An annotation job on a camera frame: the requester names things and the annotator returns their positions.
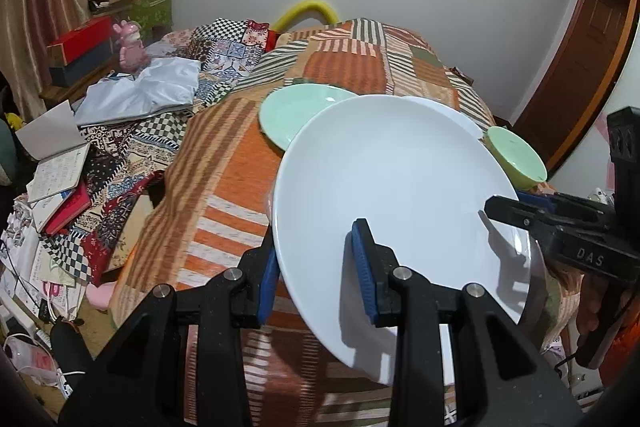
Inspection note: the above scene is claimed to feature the open notebook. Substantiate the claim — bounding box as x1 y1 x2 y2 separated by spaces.
15 99 92 204

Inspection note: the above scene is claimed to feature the red book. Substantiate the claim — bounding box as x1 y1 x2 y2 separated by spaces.
44 182 92 236

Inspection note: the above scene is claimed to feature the dark blue box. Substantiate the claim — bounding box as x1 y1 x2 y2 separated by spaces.
49 44 121 88

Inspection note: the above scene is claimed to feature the wooden door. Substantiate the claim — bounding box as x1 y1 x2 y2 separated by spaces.
512 0 640 172

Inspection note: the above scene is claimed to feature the green bowl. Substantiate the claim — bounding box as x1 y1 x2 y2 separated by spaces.
482 126 548 190

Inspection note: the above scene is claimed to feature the pile of white papers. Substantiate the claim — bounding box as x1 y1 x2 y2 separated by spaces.
0 197 86 308

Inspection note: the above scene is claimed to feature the green box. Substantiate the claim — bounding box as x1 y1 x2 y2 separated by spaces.
90 0 180 40

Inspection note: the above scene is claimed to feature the large white plate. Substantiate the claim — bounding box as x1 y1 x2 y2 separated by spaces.
271 94 546 387

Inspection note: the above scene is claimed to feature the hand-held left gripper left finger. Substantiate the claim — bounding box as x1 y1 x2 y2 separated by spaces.
59 227 281 427

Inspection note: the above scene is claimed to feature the person's right hand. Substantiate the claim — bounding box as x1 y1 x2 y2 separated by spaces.
575 274 618 338

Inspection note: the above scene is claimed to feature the orange patchwork blanket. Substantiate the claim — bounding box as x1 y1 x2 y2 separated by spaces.
107 18 581 427

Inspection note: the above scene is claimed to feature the yellow tube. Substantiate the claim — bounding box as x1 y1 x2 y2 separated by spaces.
270 0 338 32

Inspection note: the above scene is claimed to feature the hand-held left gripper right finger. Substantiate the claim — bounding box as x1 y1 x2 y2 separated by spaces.
351 218 586 427

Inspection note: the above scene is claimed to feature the red box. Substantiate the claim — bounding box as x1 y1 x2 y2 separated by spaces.
46 16 115 68

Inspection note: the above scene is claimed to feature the silvery white cloth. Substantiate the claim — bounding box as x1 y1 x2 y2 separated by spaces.
75 57 203 128

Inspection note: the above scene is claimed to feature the white cable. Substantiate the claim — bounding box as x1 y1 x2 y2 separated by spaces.
2 332 71 398

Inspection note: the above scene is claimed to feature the wooden bedside table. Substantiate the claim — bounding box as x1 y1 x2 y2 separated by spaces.
40 62 121 108

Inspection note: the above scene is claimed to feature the checkered patchwork quilt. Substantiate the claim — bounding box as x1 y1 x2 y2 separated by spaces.
50 18 273 288

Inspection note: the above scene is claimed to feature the pink slipper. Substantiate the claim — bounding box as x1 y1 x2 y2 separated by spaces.
86 282 118 310

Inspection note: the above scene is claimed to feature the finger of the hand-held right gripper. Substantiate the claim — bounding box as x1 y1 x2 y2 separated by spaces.
517 188 613 214
484 194 561 235

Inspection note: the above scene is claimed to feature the mint green plate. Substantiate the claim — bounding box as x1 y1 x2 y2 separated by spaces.
259 84 358 152

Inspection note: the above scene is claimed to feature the pink toy figure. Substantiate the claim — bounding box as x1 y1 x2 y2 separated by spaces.
112 21 151 72

